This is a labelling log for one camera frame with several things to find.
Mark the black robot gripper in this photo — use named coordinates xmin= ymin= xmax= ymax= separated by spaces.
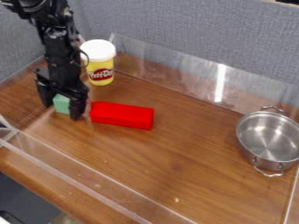
xmin=35 ymin=31 xmax=90 ymax=120

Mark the red rectangular block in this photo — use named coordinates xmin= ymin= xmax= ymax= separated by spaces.
xmin=89 ymin=101 xmax=155 ymax=130

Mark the green foam cube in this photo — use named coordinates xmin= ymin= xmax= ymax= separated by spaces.
xmin=53 ymin=94 xmax=71 ymax=115

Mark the yellow Play-Doh can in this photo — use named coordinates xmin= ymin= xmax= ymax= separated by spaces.
xmin=79 ymin=39 xmax=118 ymax=86

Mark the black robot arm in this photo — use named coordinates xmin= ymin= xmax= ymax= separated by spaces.
xmin=0 ymin=0 xmax=90 ymax=120

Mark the stainless steel pot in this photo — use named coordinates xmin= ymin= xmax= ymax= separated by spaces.
xmin=237 ymin=105 xmax=299 ymax=178

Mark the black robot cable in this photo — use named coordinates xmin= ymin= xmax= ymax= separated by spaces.
xmin=70 ymin=47 xmax=91 ymax=69

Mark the clear acrylic table barrier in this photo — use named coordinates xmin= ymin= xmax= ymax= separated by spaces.
xmin=0 ymin=35 xmax=299 ymax=224

